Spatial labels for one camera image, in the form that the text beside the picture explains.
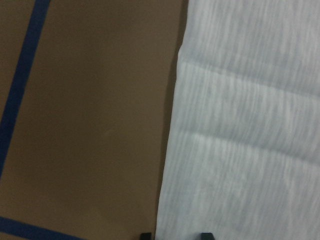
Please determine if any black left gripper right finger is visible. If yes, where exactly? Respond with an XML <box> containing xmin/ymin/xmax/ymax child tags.
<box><xmin>200</xmin><ymin>232</ymin><xmax>213</xmax><ymax>240</ymax></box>

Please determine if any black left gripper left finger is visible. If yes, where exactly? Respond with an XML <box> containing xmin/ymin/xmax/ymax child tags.
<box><xmin>139</xmin><ymin>232</ymin><xmax>152</xmax><ymax>240</ymax></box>

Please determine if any light blue button-up shirt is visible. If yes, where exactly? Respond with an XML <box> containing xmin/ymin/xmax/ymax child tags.
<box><xmin>155</xmin><ymin>0</ymin><xmax>320</xmax><ymax>240</ymax></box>

